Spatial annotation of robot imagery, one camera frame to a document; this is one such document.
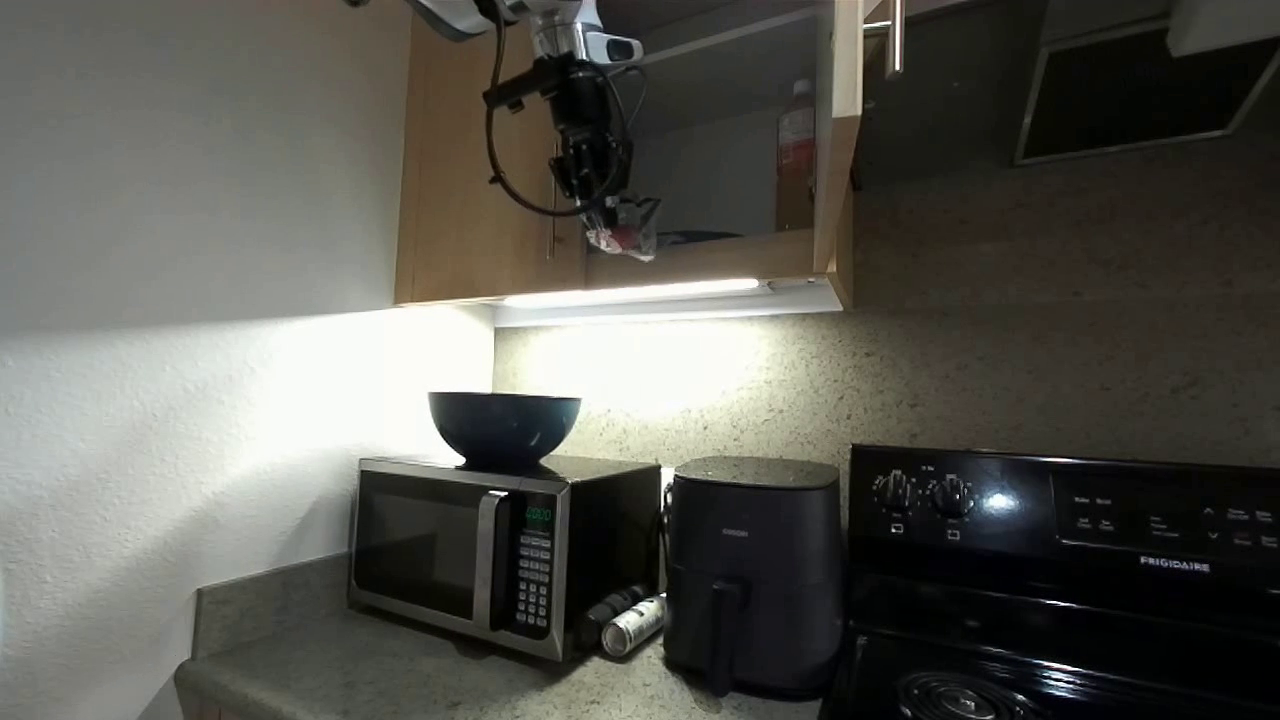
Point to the black electric stove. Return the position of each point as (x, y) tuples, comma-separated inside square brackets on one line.
[(1065, 584)]

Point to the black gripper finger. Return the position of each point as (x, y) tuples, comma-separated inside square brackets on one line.
[(624, 201), (603, 207)]

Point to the black air fryer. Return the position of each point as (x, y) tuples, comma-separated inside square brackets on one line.
[(755, 572)]

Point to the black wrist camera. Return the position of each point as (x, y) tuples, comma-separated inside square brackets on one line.
[(527, 86)]

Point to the steel microwave oven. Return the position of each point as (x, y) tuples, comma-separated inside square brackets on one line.
[(534, 562)]

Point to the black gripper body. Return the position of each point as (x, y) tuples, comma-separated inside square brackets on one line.
[(585, 126)]

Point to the under-cabinet light strip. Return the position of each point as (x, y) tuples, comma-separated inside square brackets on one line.
[(641, 298)]

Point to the range hood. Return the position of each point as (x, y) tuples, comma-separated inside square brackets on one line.
[(1065, 81)]

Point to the clear plastic bag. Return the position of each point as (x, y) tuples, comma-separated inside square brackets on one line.
[(635, 242)]

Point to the open cabinet door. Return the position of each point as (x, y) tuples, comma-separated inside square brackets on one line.
[(851, 52)]

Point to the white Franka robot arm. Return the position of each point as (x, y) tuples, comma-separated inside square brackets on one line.
[(552, 24)]

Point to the wooden wall cabinet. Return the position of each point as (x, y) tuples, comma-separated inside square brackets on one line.
[(704, 263)]

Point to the closed wooden cabinet door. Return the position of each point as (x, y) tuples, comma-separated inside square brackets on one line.
[(461, 201)]

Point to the bottle with red label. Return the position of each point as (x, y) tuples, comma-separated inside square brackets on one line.
[(798, 162)]

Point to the silver can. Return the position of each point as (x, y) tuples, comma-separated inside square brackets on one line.
[(635, 626)]

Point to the dark blue bowl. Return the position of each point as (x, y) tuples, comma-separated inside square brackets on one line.
[(513, 430)]

